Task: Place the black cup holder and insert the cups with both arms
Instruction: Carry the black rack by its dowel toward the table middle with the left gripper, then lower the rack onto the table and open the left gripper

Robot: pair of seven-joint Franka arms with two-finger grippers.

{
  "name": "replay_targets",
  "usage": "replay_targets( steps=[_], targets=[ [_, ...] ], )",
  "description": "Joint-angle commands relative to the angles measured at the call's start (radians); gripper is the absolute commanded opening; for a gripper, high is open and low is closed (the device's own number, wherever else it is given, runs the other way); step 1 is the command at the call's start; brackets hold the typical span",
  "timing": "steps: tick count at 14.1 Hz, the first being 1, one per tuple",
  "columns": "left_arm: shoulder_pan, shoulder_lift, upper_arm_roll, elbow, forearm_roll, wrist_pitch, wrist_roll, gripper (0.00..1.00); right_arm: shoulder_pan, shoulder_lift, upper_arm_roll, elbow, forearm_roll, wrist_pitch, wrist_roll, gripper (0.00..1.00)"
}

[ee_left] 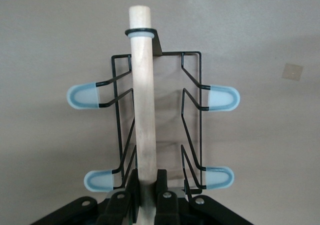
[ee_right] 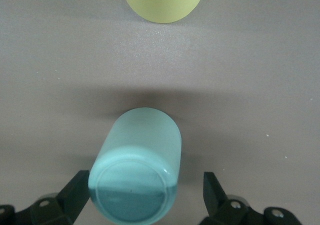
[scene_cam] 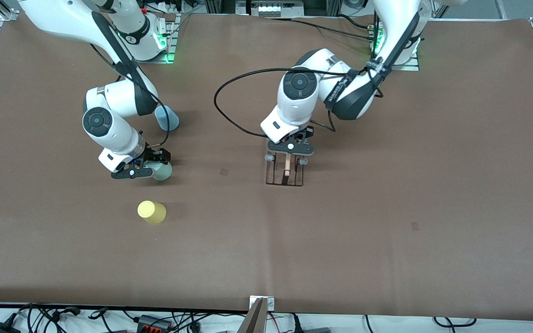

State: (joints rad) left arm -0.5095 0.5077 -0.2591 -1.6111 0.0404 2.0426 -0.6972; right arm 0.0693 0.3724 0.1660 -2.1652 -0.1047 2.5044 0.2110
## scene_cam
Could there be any pale green plastic cup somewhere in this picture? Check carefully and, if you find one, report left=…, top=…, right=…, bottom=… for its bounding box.
left=150, top=161, right=173, bottom=182

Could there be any black wire cup holder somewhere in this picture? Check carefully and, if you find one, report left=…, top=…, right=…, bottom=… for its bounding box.
left=265, top=154, right=305, bottom=187

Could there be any yellow plastic cup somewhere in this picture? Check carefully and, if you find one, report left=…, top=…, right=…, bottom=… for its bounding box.
left=137, top=200, right=167, bottom=225

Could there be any light blue plastic cup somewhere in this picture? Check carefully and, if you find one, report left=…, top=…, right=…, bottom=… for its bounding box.
left=155, top=105, right=180, bottom=132

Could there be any brown table cover mat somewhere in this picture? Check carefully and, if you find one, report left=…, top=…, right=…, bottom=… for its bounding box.
left=0, top=13, right=533, bottom=311

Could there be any white power strip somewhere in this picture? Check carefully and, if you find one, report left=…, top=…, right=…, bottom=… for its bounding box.
left=235, top=0, right=305, bottom=18

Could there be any black orange connector box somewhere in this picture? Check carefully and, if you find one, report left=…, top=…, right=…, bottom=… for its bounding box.
left=137, top=314, right=171, bottom=331

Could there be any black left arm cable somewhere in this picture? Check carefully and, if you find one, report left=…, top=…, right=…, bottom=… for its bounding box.
left=214, top=67, right=385, bottom=138

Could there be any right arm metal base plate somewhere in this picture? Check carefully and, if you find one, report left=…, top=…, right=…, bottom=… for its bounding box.
left=125, top=13, right=181, bottom=64

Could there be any long black table cable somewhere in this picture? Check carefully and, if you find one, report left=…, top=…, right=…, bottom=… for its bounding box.
left=290, top=18, right=378, bottom=41

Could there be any short black table cable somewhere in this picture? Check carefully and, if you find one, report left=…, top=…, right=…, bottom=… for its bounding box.
left=340, top=14, right=374, bottom=29

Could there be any grey metal mount bar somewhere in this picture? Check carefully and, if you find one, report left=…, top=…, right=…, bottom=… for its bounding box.
left=236, top=296, right=276, bottom=333

